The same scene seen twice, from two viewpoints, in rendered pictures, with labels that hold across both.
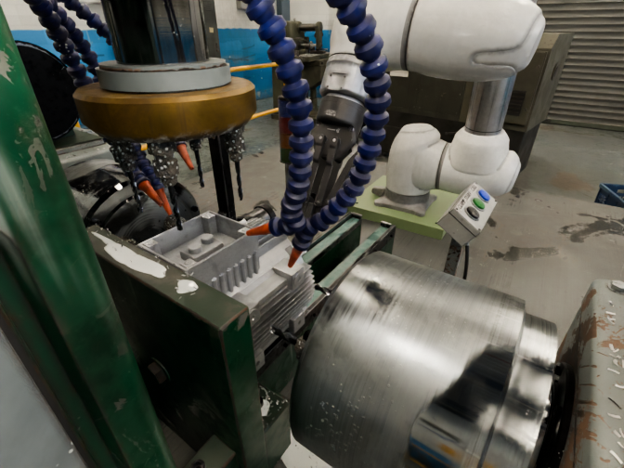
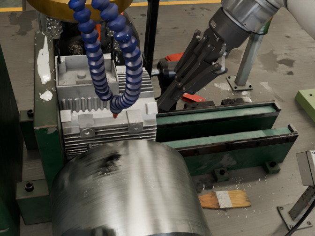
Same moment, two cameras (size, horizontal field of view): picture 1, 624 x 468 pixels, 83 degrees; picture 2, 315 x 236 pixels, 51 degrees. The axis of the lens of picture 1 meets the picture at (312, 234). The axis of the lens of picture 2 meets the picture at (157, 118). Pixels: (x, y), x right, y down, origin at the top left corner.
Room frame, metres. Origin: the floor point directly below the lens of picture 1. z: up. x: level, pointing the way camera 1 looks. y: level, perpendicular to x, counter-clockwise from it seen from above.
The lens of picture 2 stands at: (0.06, -0.29, 1.57)
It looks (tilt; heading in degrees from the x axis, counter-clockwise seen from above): 45 degrees down; 36
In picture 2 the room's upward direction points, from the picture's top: 8 degrees clockwise
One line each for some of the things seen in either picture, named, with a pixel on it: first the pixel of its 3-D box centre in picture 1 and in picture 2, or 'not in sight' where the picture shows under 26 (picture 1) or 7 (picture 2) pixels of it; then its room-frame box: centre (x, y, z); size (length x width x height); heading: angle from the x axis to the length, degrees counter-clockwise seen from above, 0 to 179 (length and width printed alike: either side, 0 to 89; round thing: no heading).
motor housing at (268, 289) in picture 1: (232, 294); (106, 112); (0.44, 0.13, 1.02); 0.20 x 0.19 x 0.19; 145
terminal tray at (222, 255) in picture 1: (203, 258); (86, 82); (0.40, 0.15, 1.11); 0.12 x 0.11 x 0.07; 145
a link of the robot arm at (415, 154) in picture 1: (415, 157); not in sight; (1.15, -0.35, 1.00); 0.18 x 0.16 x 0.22; 60
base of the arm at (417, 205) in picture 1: (401, 193); not in sight; (1.17, -0.33, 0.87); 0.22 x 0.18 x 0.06; 58
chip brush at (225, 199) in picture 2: not in sight; (212, 200); (0.56, -0.15, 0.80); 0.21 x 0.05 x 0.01; 140
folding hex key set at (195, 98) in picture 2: not in sight; (192, 98); (0.84, 0.13, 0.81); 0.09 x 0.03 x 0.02; 105
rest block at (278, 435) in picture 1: (261, 424); not in sight; (0.31, 0.08, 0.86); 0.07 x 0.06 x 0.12; 55
